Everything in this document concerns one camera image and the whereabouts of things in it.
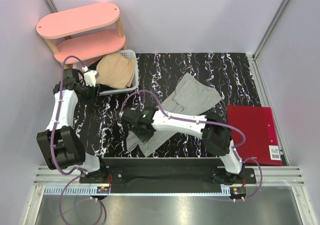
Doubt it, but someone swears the grey t shirt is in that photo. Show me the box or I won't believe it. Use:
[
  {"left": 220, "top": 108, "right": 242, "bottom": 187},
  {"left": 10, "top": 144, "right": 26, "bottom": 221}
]
[{"left": 126, "top": 73, "right": 222, "bottom": 157}]

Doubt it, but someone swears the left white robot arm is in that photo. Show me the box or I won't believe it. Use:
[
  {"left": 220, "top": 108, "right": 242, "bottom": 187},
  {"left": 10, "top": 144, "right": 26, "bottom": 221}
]
[{"left": 36, "top": 83, "right": 108, "bottom": 183}]

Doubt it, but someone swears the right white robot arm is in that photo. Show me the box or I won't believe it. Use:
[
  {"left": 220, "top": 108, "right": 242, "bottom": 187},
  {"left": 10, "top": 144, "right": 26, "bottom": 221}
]
[{"left": 120, "top": 108, "right": 245, "bottom": 184}]

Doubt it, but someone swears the beige t shirt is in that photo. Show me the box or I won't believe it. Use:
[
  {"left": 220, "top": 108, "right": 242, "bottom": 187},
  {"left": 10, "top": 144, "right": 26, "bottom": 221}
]
[{"left": 96, "top": 52, "right": 137, "bottom": 89}]

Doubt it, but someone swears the white plastic basket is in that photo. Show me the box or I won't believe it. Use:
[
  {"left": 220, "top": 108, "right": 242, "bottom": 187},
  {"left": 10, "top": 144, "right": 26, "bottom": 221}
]
[{"left": 72, "top": 50, "right": 138, "bottom": 97}]

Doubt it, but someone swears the pink three-tier shelf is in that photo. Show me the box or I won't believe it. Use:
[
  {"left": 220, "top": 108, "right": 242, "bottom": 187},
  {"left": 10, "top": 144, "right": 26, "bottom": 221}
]
[{"left": 36, "top": 2, "right": 126, "bottom": 63}]

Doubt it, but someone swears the red folded t shirt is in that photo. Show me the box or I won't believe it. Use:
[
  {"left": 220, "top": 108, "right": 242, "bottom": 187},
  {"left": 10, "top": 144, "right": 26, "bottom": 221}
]
[{"left": 227, "top": 105, "right": 283, "bottom": 166}]

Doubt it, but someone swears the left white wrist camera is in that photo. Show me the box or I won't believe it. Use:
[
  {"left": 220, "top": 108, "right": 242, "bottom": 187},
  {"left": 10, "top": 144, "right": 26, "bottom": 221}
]
[{"left": 82, "top": 66, "right": 99, "bottom": 87}]

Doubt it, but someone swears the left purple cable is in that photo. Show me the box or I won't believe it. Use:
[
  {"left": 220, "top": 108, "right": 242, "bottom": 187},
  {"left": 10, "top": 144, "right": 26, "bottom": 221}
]
[{"left": 51, "top": 55, "right": 107, "bottom": 224}]

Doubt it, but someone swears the purple cable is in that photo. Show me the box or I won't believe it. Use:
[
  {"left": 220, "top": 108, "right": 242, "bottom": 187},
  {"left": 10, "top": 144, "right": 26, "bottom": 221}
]
[
  {"left": 119, "top": 89, "right": 264, "bottom": 202},
  {"left": 51, "top": 55, "right": 107, "bottom": 224}
]

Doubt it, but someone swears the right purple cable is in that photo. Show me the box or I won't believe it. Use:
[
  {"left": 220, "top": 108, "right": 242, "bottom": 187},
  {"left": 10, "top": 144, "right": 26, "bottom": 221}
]
[{"left": 119, "top": 89, "right": 264, "bottom": 202}]

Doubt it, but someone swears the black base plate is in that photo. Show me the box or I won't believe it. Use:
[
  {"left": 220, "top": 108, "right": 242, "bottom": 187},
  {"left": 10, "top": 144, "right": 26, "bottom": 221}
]
[{"left": 80, "top": 157, "right": 257, "bottom": 195}]

